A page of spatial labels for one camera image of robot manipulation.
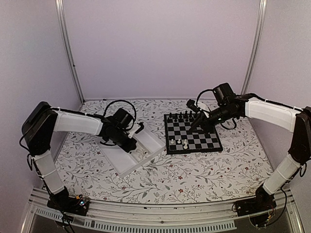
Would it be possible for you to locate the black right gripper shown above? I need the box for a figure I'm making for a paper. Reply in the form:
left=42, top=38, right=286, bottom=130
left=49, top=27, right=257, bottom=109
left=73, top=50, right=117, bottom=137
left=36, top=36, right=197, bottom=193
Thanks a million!
left=189, top=104, right=236, bottom=134

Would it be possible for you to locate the black and silver chessboard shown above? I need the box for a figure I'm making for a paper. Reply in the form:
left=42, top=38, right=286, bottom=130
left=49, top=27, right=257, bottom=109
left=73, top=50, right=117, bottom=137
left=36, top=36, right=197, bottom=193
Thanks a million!
left=164, top=114, right=223, bottom=154

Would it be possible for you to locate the white plastic tray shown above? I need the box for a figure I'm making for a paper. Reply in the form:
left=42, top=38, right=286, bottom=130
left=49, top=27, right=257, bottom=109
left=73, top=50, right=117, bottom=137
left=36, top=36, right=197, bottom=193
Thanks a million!
left=95, top=128, right=165, bottom=178

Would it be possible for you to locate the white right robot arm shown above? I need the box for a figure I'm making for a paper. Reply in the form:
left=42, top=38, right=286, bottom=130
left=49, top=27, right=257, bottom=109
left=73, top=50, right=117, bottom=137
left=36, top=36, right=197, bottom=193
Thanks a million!
left=187, top=83, right=311, bottom=212

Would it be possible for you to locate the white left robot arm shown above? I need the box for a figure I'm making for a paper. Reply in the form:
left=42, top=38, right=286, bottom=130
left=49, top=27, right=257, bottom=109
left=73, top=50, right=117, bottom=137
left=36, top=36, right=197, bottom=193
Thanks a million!
left=19, top=101, right=137, bottom=211

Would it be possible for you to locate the black chess pawns row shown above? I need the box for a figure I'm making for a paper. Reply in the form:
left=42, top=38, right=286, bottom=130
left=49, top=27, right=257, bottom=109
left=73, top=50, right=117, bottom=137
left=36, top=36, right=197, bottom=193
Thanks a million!
left=167, top=117, right=194, bottom=123

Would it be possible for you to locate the black chess pieces back row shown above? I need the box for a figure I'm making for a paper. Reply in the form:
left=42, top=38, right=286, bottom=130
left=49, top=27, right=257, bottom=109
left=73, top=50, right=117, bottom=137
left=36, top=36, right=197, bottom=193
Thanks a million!
left=166, top=111, right=198, bottom=119

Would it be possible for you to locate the floral patterned table mat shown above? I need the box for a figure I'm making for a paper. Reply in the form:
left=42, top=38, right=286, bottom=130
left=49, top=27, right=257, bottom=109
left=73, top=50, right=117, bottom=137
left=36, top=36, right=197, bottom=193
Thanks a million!
left=43, top=98, right=273, bottom=204

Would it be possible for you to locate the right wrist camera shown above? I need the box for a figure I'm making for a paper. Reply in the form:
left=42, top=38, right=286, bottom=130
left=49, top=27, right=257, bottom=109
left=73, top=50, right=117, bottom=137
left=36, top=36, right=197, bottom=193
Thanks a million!
left=186, top=99, right=205, bottom=113

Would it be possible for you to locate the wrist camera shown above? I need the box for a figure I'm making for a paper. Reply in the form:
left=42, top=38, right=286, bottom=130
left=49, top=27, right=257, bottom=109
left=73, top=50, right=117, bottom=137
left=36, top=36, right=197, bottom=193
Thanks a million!
left=128, top=122, right=144, bottom=138
left=186, top=99, right=205, bottom=113

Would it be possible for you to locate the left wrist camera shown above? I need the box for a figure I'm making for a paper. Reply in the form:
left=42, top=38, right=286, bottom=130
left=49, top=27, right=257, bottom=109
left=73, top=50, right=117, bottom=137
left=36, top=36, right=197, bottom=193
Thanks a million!
left=128, top=122, right=144, bottom=138

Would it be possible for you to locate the front aluminium rail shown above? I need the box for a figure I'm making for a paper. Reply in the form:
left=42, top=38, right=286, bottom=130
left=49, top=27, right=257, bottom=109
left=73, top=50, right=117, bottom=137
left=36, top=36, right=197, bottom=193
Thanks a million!
left=21, top=188, right=306, bottom=233

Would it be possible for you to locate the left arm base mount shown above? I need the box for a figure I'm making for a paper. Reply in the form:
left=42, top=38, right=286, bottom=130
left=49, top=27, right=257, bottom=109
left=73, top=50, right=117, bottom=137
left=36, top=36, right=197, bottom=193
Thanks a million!
left=47, top=188, right=90, bottom=216

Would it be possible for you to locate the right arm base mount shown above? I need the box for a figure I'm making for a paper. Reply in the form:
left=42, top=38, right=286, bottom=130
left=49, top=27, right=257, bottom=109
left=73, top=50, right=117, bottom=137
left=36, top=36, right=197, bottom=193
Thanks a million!
left=233, top=186, right=276, bottom=228

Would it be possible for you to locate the left aluminium frame post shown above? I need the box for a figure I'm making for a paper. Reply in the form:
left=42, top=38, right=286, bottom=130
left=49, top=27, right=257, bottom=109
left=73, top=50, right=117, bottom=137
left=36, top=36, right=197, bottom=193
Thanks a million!
left=55, top=0, right=85, bottom=103

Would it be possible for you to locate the aluminium frame post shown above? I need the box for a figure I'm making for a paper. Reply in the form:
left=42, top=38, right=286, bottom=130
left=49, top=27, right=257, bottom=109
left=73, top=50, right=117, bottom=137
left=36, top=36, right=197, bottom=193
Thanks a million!
left=241, top=0, right=267, bottom=94
left=55, top=0, right=85, bottom=103

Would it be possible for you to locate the right aluminium frame post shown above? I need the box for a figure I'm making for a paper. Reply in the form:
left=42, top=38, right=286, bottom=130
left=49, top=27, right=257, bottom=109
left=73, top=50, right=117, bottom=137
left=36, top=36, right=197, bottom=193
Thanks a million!
left=241, top=0, right=267, bottom=94

